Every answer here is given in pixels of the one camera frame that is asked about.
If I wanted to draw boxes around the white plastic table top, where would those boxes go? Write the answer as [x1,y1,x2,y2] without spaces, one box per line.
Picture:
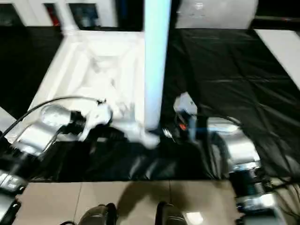
[3,29,162,150]

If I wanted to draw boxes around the white plastic table leg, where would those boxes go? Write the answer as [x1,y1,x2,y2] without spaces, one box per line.
[143,0,171,132]
[0,106,17,132]
[55,0,80,36]

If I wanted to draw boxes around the black table mat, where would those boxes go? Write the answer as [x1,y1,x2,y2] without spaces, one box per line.
[0,24,300,182]

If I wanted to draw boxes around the dark right robot foot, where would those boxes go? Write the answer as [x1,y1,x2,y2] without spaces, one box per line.
[156,201,186,225]

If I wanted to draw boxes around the dark robot foot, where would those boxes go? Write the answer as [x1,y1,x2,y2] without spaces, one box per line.
[79,202,118,225]
[156,201,186,225]

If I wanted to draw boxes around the dark left robot foot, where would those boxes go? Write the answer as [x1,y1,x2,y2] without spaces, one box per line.
[79,202,118,225]

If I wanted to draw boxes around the glossy black box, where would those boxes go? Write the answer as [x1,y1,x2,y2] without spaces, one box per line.
[117,0,179,30]

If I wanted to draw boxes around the white flat board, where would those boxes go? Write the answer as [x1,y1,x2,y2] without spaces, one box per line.
[254,29,300,87]

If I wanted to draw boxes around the white cabinet with glass doors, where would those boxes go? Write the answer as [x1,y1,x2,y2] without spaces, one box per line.
[0,0,122,28]

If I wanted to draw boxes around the black monitor with red logo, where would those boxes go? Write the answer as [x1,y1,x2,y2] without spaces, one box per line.
[250,0,300,30]

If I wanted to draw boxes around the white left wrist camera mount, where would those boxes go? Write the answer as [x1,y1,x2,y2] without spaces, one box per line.
[78,103,113,141]

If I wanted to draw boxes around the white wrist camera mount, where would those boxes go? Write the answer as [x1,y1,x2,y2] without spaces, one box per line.
[173,92,197,141]
[78,103,113,141]

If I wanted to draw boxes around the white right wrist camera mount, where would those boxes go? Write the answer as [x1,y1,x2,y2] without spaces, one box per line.
[173,92,197,141]

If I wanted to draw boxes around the black left wrist camera cable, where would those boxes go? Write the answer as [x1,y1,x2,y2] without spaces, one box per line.
[0,96,106,141]

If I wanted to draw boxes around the white panel with round mount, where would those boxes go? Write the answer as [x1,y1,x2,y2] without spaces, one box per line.
[175,0,258,30]

